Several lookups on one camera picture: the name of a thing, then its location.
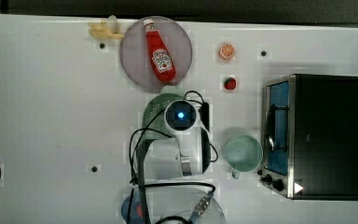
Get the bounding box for mint green strainer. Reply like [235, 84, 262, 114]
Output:
[142, 86, 185, 139]

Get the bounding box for grey round plate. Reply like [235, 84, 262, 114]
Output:
[119, 16, 193, 91]

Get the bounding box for toy strawberry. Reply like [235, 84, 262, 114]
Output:
[224, 77, 237, 91]

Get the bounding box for red ketchup bottle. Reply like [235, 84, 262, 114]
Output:
[143, 19, 176, 82]

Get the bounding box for toy orange slice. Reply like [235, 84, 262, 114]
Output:
[219, 44, 236, 60]

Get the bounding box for peeled toy banana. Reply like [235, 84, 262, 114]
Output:
[88, 15, 124, 40]

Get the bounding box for red object in bowl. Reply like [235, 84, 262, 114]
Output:
[136, 204, 144, 218]

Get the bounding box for black toaster oven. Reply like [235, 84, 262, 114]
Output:
[258, 74, 358, 201]

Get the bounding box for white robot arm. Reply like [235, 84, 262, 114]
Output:
[145, 100, 212, 179]

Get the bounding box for mint green mug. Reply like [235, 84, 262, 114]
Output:
[223, 134, 263, 179]

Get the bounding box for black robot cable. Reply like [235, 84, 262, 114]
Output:
[128, 90, 220, 224]

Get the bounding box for blue bowl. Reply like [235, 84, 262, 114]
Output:
[121, 193, 145, 224]

